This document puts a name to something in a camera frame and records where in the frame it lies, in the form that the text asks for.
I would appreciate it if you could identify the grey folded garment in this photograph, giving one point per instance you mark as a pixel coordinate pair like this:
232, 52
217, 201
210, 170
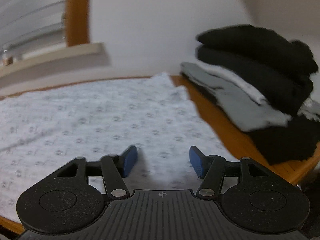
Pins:
240, 105

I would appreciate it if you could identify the wooden window frame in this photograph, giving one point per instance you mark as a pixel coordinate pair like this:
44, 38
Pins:
77, 12

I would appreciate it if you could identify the stack of folded clothes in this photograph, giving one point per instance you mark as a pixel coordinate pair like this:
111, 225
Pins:
262, 80

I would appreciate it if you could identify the white patterned pajama garment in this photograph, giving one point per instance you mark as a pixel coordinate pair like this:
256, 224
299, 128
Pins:
100, 117

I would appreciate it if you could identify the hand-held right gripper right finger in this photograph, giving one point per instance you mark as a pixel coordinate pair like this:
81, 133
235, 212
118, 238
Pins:
197, 160

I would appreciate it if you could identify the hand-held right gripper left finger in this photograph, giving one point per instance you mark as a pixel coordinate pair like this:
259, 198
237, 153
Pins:
130, 158

